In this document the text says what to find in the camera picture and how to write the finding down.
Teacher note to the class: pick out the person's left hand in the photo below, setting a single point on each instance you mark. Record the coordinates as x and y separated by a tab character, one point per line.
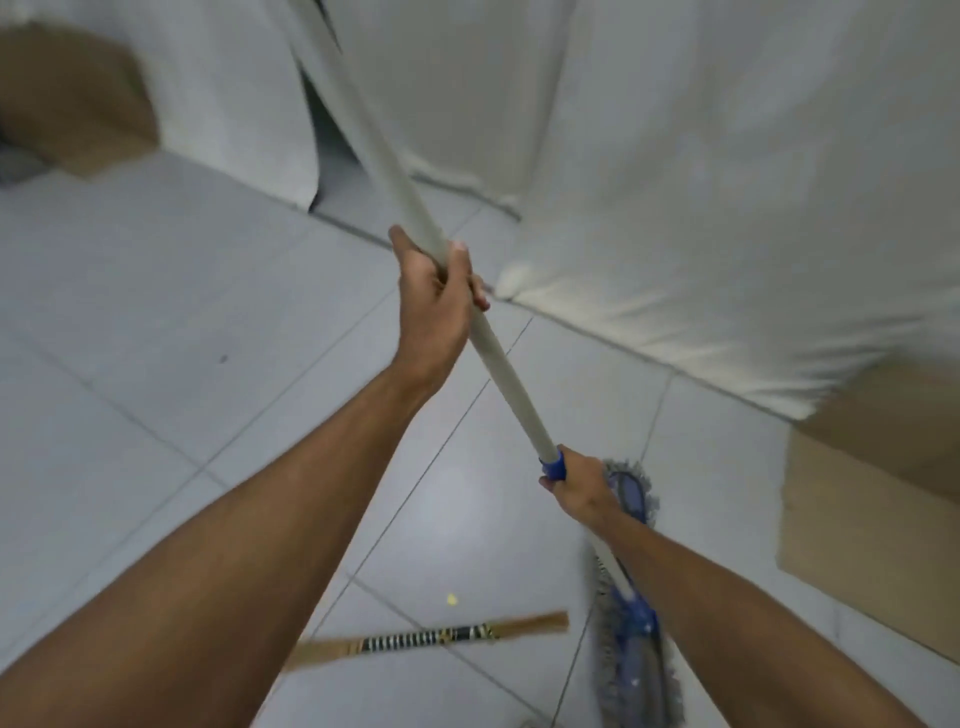
424	315

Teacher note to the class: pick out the person's right hand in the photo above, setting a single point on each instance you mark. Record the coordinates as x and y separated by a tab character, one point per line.
589	491

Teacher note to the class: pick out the person's left fingers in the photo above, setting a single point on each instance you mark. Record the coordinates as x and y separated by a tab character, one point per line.
459	259

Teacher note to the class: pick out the person's right fingers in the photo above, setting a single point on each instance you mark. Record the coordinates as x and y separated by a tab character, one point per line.
551	484

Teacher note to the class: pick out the person's left forearm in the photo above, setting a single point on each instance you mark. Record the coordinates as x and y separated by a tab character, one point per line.
225	562

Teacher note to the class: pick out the person's right forearm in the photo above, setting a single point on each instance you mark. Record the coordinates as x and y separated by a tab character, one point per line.
720	622

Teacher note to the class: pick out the large white draped sheet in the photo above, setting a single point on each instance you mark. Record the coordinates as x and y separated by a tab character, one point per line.
735	187

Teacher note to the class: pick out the brown cardboard box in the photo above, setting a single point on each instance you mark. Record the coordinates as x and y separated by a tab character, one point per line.
870	517
71	105

